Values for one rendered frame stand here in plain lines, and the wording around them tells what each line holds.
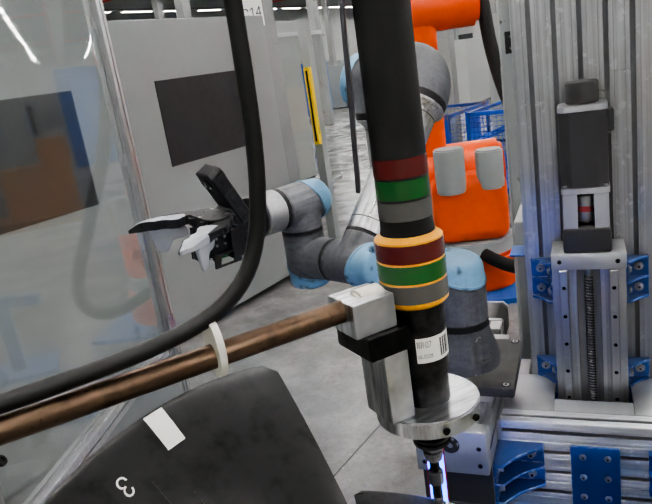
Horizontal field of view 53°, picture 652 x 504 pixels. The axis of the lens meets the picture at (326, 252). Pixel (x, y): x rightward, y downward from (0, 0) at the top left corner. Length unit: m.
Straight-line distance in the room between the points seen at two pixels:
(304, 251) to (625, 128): 0.65
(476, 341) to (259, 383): 0.81
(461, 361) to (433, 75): 0.55
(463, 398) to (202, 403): 0.21
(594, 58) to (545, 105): 0.12
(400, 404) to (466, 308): 0.89
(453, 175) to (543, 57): 3.01
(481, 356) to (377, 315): 0.97
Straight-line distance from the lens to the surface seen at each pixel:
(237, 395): 0.56
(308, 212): 1.15
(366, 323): 0.39
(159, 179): 4.35
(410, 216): 0.39
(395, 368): 0.41
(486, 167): 4.39
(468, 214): 4.46
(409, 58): 0.39
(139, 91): 4.32
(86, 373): 0.35
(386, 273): 0.40
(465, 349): 1.33
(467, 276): 1.28
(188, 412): 0.54
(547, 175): 1.40
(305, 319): 0.38
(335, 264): 1.10
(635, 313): 1.50
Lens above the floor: 1.67
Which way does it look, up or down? 16 degrees down
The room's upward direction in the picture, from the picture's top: 9 degrees counter-clockwise
